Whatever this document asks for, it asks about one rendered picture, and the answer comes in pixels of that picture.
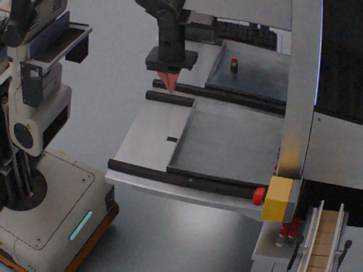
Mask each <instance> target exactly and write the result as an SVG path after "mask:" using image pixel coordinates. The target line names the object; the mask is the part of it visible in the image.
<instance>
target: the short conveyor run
mask: <svg viewBox="0 0 363 272"><path fill-rule="evenodd" d="M344 206H345V204H344V205H343V204H342V203H341V206H340V209H339V212H336V211H329V210H322V209H323V200H322V201H320V204H319V207H318V209H317V208H314V209H313V207H310V208H309V209H308V212H307V216H306V220H305V222H304V226H303V231H302V233H301V235H298V236H297V237H296V240H295V242H296V246H295V248H294V251H293V254H292V256H291V258H290V260H289V265H288V266H287V270H289V272H337V271H338V269H339V267H340V265H341V263H342V261H343V259H344V257H345V255H346V253H347V250H348V249H349V248H350V247H351V246H352V240H351V241H350V240H347V241H346V242H345V245H344V249H343V250H342V245H343V240H344V238H345V230H346V226H347V220H348V214H349V213H348V212H343V210H344ZM309 225H310V226H309ZM308 228H309V230H308ZM306 235H307V238H306ZM304 243H305V245H304ZM341 250H342V251H341ZM302 251H303V253H302ZM300 258H301V260H300Z"/></svg>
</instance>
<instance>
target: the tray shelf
mask: <svg viewBox="0 0 363 272"><path fill-rule="evenodd" d="M220 47H221V46H218V45H211V44H206V43H202V42H193V41H188V40H185V50H192V51H197V52H198V53H199V58H198V59H197V62H196V64H194V67H193V69H192V70H191V71H190V72H188V69H182V70H181V72H180V74H179V77H178V79H177V83H181V84H188V85H193V86H200V87H204V88H205V81H206V79H207V76H208V74H209V72H210V70H211V68H212V65H213V63H214V61H215V58H216V57H217V55H218V53H219V50H220ZM171 94H175V95H180V96H186V97H191V98H194V99H198V100H202V101H210V102H214V103H221V104H223V105H225V106H232V107H236V108H244V109H247V110H248V111H254V112H258V113H266V114H269V115H273V116H276V117H280V118H284V117H285V115H281V114H278V113H272V112H270V111H267V110H261V109H257V108H251V107H250V106H244V105H240V104H236V103H228V101H222V100H218V99H214V98H206V97H202V96H198V95H194V94H190V93H183V92H179V91H173V93H171ZM190 111H191V107H188V106H181V105H176V104H172V103H165V102H161V101H153V100H149V99H145V102H144V103H143V106H142V108H141V109H140V111H138V114H137V115H136V117H135V120H134V121H133V123H132V125H131V126H130V128H129V131H128V133H127V134H126V136H125V138H124V140H123V141H122V144H121V146H120V147H119V149H118V151H117V152H116V155H115V157H114V158H113V159H116V160H118V161H120V162H126V163H129V164H135V165H140V166H143V167H146V168H149V169H156V170H160V171H167V163H168V161H169V158H170V156H171V154H172V150H173V149H174V146H175V144H176V143H175V142H169V140H166V139H167V138H168V136H169V137H175V138H179V136H180V134H181V131H182V128H183V126H184V124H185V120H186V119H187V118H188V116H189V113H190ZM105 182H108V183H110V184H113V185H117V186H122V187H125V188H128V189H132V190H135V191H142V192H145V193H147V194H151V195H154V196H161V197H164V198H170V199H173V200H180V201H183V202H187V203H193V204H197V205H202V206H206V207H212V208H218V209H221V210H230V211H233V212H235V211H236V212H240V213H248V214H253V215H261V214H262V211H263V207H264V205H263V201H262V204H261V206H256V205H254V203H253V202H252V200H251V199H248V198H247V199H245V198H239V197H236V196H235V197H233V196H229V195H223V194H220V193H211V192H208V191H201V190H198V189H194V188H187V187H184V186H178V185H174V184H170V183H165V182H161V181H155V180H154V179H151V178H144V177H141V176H135V175H131V174H129V173H126V172H122V171H116V170H113V169H110V168H108V170H107V172H106V174H105Z"/></svg>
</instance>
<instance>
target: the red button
mask: <svg viewBox="0 0 363 272"><path fill-rule="evenodd" d="M265 189H266V188H260V187H259V188H257V189H256V191H255V192H254V195H253V199H252V202H253V203H254V205H256V206H261V204H262V201H263V200H264V197H265V195H264V190H265Z"/></svg>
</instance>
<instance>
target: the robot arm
mask: <svg viewBox="0 0 363 272"><path fill-rule="evenodd" d="M134 1H135V2H136V4H137V5H140V7H143V8H144V9H146V10H145V12H146V13H148V14H150V15H151V16H152V17H154V18H156V19H157V25H158V26H159V27H158V39H159V46H154V47H152V49H151V51H150V53H149V54H148V56H147V57H146V58H145V65H146V70H147V71H150V70H151V71H156V72H157V75H159V77H160V78H161V80H163V82H164V83H165V85H166V87H167V89H168V91H169V92H170V93H171V94H172V93H173V91H174V87H176V84H177V79H178V77H179V74H180V72H181V70H182V69H188V72H190V71H191V70H192V69H193V67H194V64H196V62H197V59H198V58H199V53H198V52H197V51H192V50H185V35H186V36H187V40H188V41H193V42H198V43H208V44H214V45H215V44H216V43H217V40H218V30H219V22H218V21H217V18H216V17H215V16H213V15H210V14H205V13H196V12H195V10H192V9H183V6H184V5H185V2H186V0H134ZM33 6H34V2H33V1H31V0H12V1H11V12H10V14H9V17H8V18H7V19H6V20H2V21H0V51H1V50H2V49H3V48H4V47H6V46H9V47H12V48H13V47H14V48H17V47H18V46H19V45H21V43H22V42H23V41H24V39H25V37H26V35H27V33H28V32H29V30H30V28H31V26H32V25H33V24H34V22H35V20H36V19H37V17H38V13H37V11H36V10H35V8H34V7H33ZM168 76H169V77H168Z"/></svg>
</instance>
